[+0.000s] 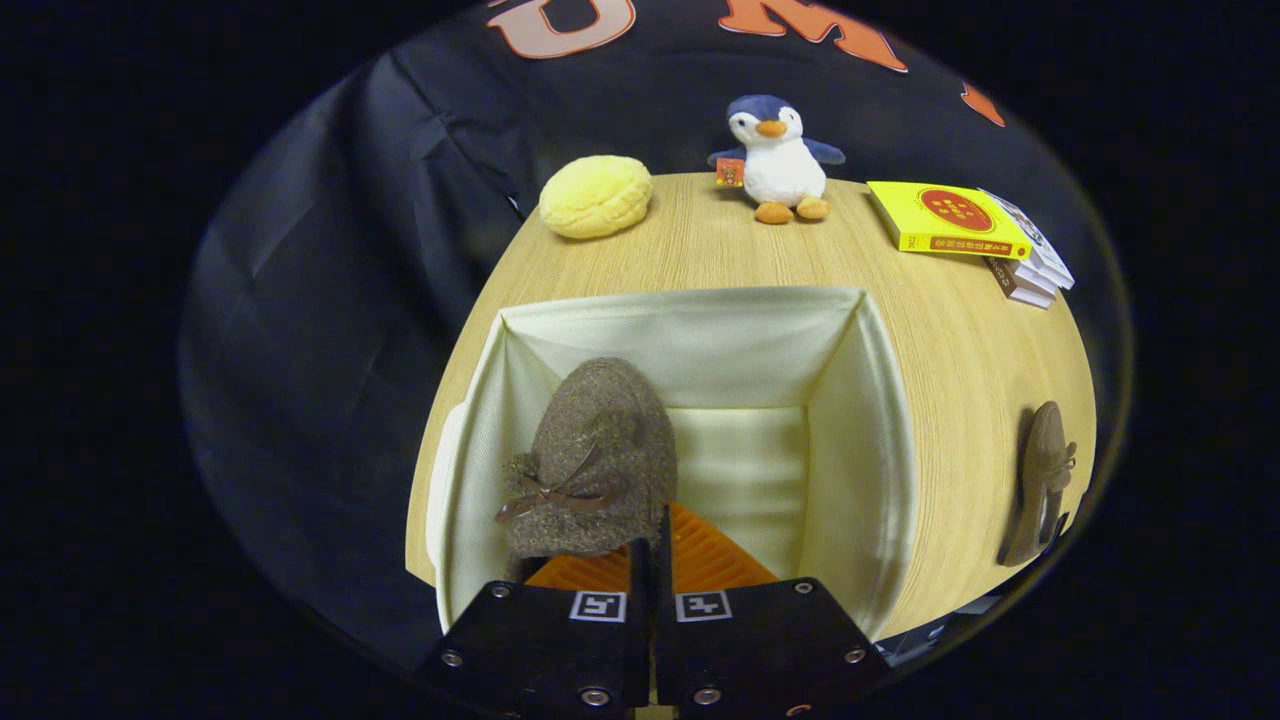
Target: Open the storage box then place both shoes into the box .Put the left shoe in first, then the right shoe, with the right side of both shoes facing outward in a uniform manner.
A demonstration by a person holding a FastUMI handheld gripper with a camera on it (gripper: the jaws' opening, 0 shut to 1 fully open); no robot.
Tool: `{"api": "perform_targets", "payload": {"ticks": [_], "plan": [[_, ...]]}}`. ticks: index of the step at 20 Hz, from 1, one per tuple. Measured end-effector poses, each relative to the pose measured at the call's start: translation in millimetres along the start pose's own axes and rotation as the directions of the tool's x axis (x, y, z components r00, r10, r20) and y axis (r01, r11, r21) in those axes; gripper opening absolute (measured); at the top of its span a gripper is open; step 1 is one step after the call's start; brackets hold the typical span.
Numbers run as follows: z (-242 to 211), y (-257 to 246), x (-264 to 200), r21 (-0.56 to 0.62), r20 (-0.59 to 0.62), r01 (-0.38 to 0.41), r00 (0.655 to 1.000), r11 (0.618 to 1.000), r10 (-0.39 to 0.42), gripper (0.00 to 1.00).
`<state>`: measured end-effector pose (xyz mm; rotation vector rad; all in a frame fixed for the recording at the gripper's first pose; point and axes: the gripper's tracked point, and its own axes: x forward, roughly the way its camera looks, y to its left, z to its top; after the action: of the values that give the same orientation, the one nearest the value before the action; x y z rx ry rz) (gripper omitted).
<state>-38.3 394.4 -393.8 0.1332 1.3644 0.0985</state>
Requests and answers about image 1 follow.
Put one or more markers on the brown fuzzy shoe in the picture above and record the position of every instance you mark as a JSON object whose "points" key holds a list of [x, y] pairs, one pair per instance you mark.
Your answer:
{"points": [[1040, 470], [600, 440]]}

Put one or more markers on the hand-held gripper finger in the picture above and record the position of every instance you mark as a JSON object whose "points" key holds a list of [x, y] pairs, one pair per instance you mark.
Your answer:
{"points": [[664, 640], [640, 640]]}

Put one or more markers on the white book brown spine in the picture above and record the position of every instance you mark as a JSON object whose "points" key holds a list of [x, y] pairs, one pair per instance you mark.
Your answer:
{"points": [[1025, 290]]}

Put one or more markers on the penguin plush toy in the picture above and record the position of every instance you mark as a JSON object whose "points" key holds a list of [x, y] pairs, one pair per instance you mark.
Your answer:
{"points": [[780, 160]]}

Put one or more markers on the cream fabric storage box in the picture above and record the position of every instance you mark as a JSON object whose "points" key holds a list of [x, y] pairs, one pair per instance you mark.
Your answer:
{"points": [[740, 350]]}

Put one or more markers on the yellow book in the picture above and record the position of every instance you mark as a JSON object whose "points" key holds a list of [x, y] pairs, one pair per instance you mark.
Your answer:
{"points": [[940, 215]]}

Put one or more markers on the yellow round plush bun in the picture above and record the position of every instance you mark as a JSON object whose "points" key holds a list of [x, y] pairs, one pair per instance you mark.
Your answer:
{"points": [[595, 195]]}

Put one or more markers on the white illustrated book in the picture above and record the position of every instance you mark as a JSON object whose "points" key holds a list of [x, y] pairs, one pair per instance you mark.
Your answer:
{"points": [[1045, 250]]}

